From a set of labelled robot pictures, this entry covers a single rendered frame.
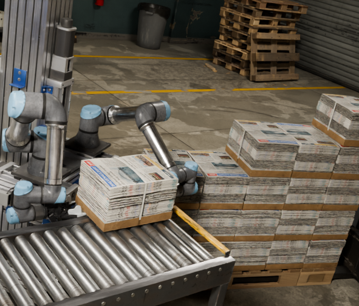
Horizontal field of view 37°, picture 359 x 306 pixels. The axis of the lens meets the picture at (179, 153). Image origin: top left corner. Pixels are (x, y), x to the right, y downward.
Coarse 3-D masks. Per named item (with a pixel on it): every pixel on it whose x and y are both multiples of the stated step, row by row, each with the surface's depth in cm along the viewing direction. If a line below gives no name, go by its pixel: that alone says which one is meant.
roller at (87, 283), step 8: (48, 232) 234; (48, 240) 231; (56, 240) 229; (56, 248) 225; (64, 248) 224; (64, 256) 221; (72, 256) 221; (64, 264) 219; (72, 264) 216; (72, 272) 214; (80, 272) 212; (80, 280) 210; (88, 280) 208; (88, 288) 205; (96, 288) 204
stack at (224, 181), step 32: (192, 160) 330; (224, 160) 340; (224, 192) 323; (256, 192) 330; (288, 192) 338; (320, 192) 347; (224, 224) 332; (256, 224) 340; (288, 224) 349; (256, 256) 352; (288, 256) 361
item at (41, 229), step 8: (88, 216) 252; (48, 224) 239; (56, 224) 240; (64, 224) 242; (72, 224) 243; (80, 224) 245; (0, 232) 226; (8, 232) 228; (16, 232) 229; (24, 232) 230; (32, 232) 231; (40, 232) 233; (56, 232) 239; (0, 248) 225; (16, 248) 230
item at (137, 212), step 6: (120, 162) 259; (126, 162) 260; (126, 168) 254; (132, 174) 249; (138, 180) 244; (144, 186) 244; (150, 186) 246; (150, 192) 247; (138, 198) 245; (138, 204) 246; (144, 204) 249; (138, 210) 248; (144, 210) 251; (138, 216) 250; (144, 216) 252
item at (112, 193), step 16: (96, 160) 254; (112, 160) 259; (96, 176) 241; (112, 176) 242; (128, 176) 246; (80, 192) 256; (96, 192) 244; (112, 192) 234; (128, 192) 239; (96, 208) 245; (112, 208) 238; (128, 208) 244
